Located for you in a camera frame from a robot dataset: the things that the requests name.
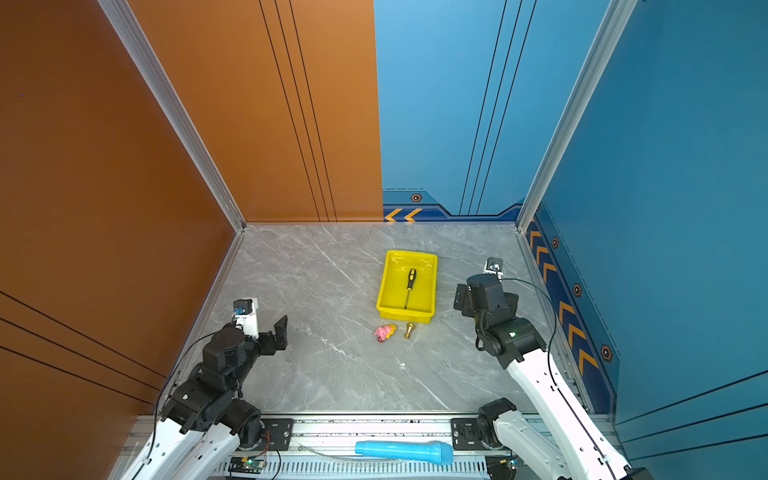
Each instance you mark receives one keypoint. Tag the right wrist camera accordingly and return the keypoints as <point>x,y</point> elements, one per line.
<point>494,265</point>

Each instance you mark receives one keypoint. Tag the black yellow screwdriver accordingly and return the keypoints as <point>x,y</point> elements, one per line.
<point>412,275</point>

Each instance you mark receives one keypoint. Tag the small brass chess piece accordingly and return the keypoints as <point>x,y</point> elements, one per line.
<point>409,329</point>

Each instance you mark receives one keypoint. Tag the pink toy figure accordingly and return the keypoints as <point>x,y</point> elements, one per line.
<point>385,332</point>

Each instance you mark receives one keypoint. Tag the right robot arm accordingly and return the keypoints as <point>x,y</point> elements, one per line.
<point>540,384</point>

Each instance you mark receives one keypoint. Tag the green circuit board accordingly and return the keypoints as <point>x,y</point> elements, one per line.
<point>246,465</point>

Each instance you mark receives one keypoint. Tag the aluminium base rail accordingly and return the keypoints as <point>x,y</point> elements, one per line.
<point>574,449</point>

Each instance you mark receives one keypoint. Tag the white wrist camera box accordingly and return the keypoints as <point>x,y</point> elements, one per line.
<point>245,316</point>

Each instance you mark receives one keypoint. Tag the aluminium corner post left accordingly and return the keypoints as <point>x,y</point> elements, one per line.
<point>128,29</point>

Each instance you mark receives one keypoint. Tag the yellow plastic bin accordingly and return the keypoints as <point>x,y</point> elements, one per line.
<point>422,304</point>

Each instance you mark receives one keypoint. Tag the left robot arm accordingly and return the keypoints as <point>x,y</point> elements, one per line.
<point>206,418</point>

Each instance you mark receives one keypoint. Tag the aluminium corner post right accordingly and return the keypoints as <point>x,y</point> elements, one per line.
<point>610,30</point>

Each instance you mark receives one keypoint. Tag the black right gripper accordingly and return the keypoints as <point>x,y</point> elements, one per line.
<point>463,291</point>

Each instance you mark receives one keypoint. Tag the aluminium corner post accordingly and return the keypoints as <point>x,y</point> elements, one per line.
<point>610,30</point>
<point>128,29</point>

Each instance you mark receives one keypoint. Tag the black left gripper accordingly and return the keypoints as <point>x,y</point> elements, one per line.
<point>270,346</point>

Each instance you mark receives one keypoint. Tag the light blue cylinder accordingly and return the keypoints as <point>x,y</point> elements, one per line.
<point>437,453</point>

